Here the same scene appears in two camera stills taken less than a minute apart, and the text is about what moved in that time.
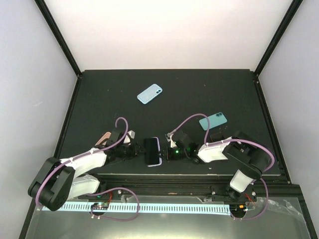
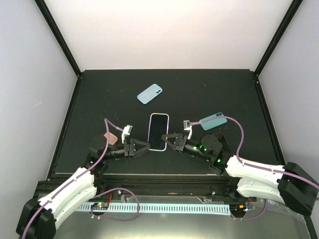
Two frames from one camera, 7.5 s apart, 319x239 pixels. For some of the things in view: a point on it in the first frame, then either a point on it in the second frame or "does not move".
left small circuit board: (100, 205) does not move
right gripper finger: (163, 150) → (176, 135)
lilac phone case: (160, 158) → (158, 126)
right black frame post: (284, 24) does not move
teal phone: (217, 119) does not move
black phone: (151, 150) → (159, 124)
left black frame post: (57, 34) does not move
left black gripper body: (128, 154) does not move
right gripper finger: (163, 156) → (173, 146)
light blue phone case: (149, 93) does not move
